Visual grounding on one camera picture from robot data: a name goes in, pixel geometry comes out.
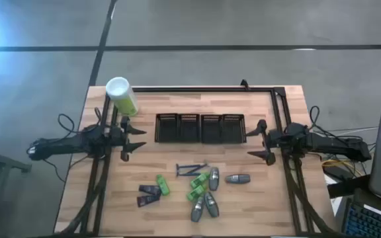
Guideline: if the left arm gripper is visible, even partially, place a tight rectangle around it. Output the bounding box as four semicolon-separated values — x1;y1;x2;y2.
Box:
109;116;148;162

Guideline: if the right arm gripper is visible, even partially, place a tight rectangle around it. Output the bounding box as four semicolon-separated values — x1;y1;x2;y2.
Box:
245;119;286;166

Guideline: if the grey roll-on deodorant bottle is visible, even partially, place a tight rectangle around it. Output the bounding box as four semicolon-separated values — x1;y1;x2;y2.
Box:
208;167;220;192
224;173;251;185
190;195;206;223
204;191;220;218

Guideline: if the dark blue toiletry tube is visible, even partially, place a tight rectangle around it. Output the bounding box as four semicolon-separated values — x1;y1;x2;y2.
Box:
136;194;162;208
138;184;163;196

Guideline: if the small green plastic bottle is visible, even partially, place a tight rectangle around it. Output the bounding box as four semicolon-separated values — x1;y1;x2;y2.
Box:
155;174;171;196
190;172;211;189
186;184;208;203

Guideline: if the blue disposable razor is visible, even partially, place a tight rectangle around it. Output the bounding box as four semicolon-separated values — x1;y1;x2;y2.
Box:
179;164;208;176
176;171;202;178
176;162;209;169

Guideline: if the black slotted plastic basket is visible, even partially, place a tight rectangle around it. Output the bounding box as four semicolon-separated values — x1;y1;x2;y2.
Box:
154;113;179;143
200;114;225;144
222;114;247;145
177;113;202;143

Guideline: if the green wipes canister white lid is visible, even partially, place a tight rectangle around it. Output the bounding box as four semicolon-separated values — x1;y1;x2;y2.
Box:
105;76;140;117

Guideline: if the black box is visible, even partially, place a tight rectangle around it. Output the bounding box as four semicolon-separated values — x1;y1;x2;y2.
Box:
326;174;372;200

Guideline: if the black keyboard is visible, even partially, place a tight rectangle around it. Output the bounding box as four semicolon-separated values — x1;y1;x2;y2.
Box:
341;202;381;238

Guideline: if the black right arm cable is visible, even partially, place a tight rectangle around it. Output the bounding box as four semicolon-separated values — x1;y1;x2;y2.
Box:
308;105;327;130

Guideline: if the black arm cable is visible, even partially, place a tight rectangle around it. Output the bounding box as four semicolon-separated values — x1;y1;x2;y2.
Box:
308;105;327;130
57;113;79;134

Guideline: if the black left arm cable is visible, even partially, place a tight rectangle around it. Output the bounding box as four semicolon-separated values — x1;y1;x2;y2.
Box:
57;113;79;134

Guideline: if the yellow cable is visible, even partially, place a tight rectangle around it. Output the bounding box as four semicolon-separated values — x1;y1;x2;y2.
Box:
321;159;355;169

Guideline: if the black metal table frame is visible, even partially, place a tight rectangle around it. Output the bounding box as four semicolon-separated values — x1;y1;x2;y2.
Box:
54;86;343;238

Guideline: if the white cable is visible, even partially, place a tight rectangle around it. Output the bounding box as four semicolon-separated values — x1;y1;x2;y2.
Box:
325;126;379;134

